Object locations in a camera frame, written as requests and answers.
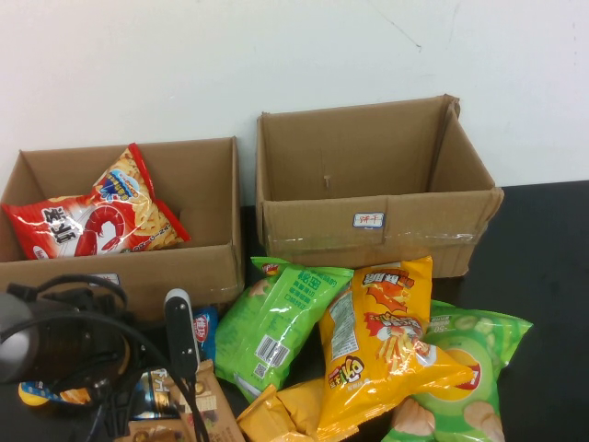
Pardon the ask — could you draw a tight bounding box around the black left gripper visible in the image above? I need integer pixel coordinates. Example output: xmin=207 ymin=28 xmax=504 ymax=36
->
xmin=34 ymin=287 xmax=142 ymax=441

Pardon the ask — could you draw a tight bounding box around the black and blue Viko bag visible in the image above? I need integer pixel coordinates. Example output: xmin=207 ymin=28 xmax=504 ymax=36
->
xmin=131 ymin=306 xmax=220 ymax=421

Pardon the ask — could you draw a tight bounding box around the red shrimp stick snack bag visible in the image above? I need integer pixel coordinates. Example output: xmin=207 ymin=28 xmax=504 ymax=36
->
xmin=1 ymin=142 xmax=192 ymax=261

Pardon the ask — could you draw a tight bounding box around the yellow fries snack bag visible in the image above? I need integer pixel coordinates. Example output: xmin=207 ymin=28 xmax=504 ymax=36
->
xmin=317 ymin=255 xmax=478 ymax=441

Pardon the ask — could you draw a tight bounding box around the brown biscuit packet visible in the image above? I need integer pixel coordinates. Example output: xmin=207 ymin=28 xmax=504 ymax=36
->
xmin=114 ymin=421 xmax=194 ymax=442
xmin=174 ymin=358 xmax=248 ymax=442

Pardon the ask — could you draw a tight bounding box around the small yellow round object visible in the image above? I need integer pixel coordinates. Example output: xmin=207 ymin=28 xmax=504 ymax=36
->
xmin=17 ymin=386 xmax=47 ymax=407

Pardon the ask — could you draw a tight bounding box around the low cardboard box, red-ink label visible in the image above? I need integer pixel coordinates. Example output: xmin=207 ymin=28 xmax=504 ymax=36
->
xmin=0 ymin=135 xmax=245 ymax=323

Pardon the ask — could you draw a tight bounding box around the green chip bag with barcode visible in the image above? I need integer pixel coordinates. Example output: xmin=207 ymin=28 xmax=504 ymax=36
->
xmin=214 ymin=256 xmax=355 ymax=404

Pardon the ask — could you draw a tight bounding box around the tall taped cardboard box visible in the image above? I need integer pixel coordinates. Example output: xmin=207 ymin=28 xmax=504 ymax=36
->
xmin=256 ymin=94 xmax=506 ymax=280

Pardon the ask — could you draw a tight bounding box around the green Lay's chip bag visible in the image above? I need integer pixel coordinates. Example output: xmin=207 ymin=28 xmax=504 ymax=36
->
xmin=380 ymin=298 xmax=535 ymax=442

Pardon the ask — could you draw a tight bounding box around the long black cable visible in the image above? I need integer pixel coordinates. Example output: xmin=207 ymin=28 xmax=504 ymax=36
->
xmin=0 ymin=310 xmax=206 ymax=442

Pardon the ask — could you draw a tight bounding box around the looped black cable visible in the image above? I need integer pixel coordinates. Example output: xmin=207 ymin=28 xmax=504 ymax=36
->
xmin=6 ymin=274 xmax=130 ymax=319

